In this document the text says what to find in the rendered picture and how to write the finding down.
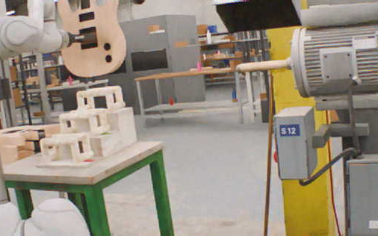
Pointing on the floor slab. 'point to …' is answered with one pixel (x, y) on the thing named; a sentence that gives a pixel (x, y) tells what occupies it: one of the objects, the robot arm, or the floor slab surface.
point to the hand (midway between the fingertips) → (87, 38)
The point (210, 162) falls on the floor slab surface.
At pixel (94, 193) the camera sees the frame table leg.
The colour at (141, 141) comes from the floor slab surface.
